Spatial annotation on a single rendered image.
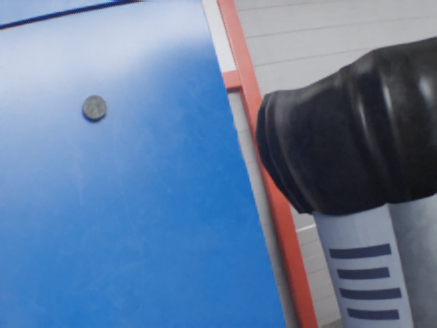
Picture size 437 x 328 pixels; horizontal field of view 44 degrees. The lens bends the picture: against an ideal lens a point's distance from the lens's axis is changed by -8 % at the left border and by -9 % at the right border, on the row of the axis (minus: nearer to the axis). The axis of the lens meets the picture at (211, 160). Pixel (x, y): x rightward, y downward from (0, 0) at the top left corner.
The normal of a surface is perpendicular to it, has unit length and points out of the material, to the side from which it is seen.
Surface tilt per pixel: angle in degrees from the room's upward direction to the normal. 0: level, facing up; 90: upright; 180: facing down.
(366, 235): 93
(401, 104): 92
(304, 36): 90
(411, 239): 93
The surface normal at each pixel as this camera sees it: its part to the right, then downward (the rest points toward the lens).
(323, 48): 0.30, -0.12
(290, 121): -0.91, -0.04
